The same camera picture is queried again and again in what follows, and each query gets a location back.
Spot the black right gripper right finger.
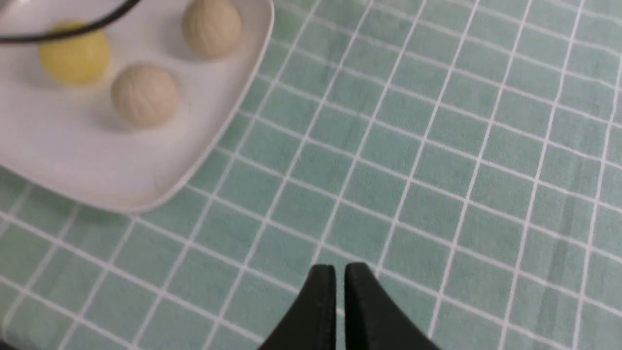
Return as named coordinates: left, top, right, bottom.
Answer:
left=344, top=262, right=438, bottom=350

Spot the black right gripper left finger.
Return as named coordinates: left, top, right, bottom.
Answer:
left=260, top=264, right=336, bottom=350

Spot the white steamed bun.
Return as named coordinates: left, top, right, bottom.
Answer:
left=181, top=0, right=242, bottom=60
left=110, top=62, right=180, bottom=129

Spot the yellow steamed bun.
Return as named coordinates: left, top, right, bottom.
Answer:
left=37, top=30, right=111, bottom=86

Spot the green checkered tablecloth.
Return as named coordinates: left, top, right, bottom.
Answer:
left=1, top=0, right=622, bottom=350

